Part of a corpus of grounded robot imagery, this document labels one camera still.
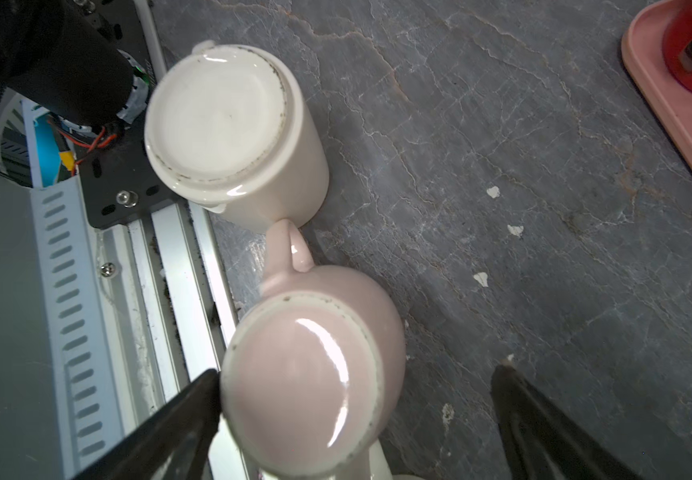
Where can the pink plastic tray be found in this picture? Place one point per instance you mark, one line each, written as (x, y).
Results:
(643, 59)

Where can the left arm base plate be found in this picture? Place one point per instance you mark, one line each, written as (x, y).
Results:
(118, 183)

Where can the cream mug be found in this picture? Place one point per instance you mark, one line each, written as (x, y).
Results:
(228, 128)

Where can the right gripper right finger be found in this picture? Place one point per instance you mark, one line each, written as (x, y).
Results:
(539, 438)

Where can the white vented cable duct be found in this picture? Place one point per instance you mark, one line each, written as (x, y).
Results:
(88, 413)

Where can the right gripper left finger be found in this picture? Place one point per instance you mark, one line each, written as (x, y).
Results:
(173, 443)

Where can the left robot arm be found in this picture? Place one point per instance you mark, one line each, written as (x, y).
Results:
(82, 60)

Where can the pink mug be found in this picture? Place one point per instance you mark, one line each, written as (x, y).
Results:
(316, 368)

